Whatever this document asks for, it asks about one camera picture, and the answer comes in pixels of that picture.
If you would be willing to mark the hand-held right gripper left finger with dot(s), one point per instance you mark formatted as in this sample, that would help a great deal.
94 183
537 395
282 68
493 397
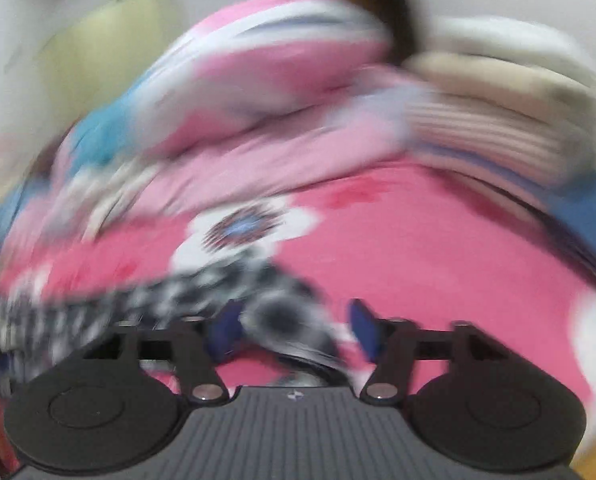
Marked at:
225 332

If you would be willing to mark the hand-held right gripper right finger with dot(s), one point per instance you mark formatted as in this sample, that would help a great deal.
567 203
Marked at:
365 332

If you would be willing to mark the black white plaid pants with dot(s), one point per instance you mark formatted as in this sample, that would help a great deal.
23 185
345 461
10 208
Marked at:
128 305

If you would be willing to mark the pink floral bed blanket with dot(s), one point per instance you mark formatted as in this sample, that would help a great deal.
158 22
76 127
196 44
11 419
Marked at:
428 260

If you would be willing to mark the light blue printed garment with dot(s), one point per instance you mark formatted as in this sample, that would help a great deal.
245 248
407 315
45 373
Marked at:
15 215

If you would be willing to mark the blue folded garment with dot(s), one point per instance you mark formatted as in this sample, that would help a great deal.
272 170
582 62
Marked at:
583 215

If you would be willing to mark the pink cartoon print quilt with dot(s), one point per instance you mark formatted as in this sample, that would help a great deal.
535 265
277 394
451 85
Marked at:
278 85

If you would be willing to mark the yellow-green wardrobe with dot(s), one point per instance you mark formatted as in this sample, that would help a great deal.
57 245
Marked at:
108 45

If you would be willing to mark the white folded garment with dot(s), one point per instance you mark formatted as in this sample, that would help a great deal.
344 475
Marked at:
503 35

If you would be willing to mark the wooden door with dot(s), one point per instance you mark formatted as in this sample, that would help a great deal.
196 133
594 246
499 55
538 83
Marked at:
398 5

